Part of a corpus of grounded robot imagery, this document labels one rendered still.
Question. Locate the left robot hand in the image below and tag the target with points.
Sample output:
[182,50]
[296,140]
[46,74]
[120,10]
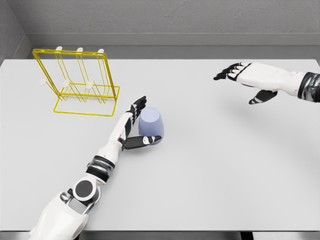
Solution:
[119,130]

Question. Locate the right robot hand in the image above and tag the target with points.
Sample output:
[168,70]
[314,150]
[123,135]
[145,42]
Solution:
[260,73]

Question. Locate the lavender cup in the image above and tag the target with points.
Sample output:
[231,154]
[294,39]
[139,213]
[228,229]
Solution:
[151,125]

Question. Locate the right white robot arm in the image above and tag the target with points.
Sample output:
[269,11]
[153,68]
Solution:
[306,85]

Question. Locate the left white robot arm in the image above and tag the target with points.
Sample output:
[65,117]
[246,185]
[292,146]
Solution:
[86,190]

